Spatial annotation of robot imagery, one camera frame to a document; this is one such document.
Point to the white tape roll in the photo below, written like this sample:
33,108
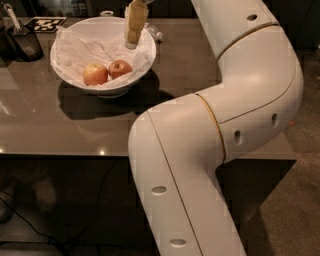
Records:
107,13

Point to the white crumpled paper liner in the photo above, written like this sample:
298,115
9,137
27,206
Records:
83,50

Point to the white ceramic bowl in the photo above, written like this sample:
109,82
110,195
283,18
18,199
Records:
100,89

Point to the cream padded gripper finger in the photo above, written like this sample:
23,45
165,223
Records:
136,14

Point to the larger yellow-red apple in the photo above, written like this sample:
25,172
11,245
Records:
95,74

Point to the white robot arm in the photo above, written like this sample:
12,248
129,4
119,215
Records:
175,147

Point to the black white fiducial marker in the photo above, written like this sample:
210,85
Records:
45,24

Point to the clear plastic water bottle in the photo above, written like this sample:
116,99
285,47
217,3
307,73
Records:
154,32

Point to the smaller red apple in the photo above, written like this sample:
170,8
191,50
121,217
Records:
118,68

